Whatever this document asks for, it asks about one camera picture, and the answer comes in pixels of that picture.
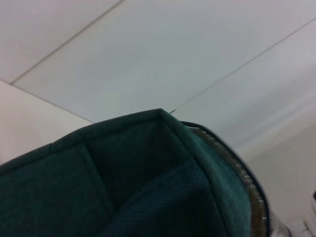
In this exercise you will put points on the dark teal insulated lunch bag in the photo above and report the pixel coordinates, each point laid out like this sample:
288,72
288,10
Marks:
123,185

